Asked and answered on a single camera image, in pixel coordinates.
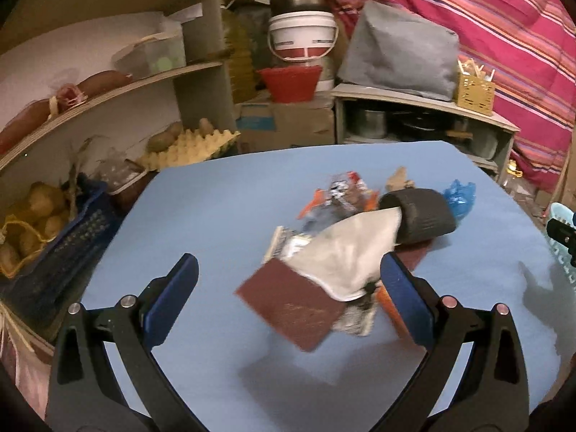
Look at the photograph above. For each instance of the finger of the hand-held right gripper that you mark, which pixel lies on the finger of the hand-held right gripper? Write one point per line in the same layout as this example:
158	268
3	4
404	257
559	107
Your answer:
560	231

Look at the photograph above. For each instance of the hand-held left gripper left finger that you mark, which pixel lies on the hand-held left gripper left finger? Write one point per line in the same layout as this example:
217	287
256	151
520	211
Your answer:
173	297

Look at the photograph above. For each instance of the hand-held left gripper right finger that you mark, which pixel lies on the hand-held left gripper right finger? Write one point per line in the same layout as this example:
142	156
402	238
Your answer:
407	297

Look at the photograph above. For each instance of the brown sandpaper sheet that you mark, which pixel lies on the brown sandpaper sheet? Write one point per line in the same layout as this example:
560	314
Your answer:
288	306
411	254

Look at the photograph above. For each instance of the white cloth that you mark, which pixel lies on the white cloth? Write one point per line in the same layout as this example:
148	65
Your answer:
346	252

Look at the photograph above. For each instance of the orange clear snack wrapper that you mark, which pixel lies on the orange clear snack wrapper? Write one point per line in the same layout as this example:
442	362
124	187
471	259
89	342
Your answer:
337	198

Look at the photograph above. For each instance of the silver foil wrapper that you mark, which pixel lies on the silver foil wrapper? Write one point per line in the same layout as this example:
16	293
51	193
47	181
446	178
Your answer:
288	243

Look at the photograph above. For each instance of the blue plastic bag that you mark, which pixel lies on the blue plastic bag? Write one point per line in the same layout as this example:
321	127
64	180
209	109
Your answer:
459	198

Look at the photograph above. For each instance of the blue plastic crate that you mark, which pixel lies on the blue plastic crate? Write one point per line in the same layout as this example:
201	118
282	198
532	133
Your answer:
67	252

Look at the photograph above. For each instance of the brown crumpled paper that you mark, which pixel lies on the brown crumpled paper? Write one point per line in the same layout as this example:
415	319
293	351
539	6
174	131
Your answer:
398	180

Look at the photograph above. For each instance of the small clear plastic box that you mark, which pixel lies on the small clear plastic box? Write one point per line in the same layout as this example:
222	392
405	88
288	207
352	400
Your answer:
119	173

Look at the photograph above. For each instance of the yellow egg carton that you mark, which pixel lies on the yellow egg carton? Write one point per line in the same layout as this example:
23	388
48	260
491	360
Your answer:
193	148

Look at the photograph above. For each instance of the mesh bag of potatoes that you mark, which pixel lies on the mesh bag of potatoes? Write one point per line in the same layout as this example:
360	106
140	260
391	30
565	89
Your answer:
36	216

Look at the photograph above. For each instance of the large potato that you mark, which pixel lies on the large potato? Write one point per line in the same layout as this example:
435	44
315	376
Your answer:
164	137

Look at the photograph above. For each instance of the yellow utensil basket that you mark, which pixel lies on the yellow utensil basket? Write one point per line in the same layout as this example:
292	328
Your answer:
472	92

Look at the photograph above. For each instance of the small potato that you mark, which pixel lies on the small potato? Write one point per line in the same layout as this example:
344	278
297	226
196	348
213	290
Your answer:
205	127

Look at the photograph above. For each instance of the steel pot in cabinet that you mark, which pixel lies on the steel pot in cabinet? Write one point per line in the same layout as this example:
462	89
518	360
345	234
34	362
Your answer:
366	123

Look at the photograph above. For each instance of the low wooden cabinet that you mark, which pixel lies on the low wooden cabinet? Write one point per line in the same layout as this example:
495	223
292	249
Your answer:
405	96

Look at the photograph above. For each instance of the cardboard box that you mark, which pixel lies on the cardboard box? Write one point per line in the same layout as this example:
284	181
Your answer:
301	121

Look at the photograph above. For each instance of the brown sweet potato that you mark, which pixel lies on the brown sweet potato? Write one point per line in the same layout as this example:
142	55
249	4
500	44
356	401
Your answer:
101	83
22	123

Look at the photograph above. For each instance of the pink striped cloth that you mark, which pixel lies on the pink striped cloth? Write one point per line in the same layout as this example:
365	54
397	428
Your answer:
495	9

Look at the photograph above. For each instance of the red plastic basket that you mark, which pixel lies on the red plastic basket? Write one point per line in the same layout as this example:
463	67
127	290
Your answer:
290	83

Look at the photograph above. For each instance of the clear plastic container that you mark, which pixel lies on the clear plastic container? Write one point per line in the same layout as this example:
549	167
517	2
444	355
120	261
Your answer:
153	54

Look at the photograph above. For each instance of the yellow oil bottle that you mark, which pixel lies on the yellow oil bottle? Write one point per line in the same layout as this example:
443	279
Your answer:
238	54

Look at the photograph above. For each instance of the wooden shelf unit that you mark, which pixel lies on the wooden shelf unit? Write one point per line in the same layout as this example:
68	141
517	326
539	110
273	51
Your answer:
198	31

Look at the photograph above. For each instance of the white plastic bucket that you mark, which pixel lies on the white plastic bucket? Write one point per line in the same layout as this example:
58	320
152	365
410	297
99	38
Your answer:
301	31

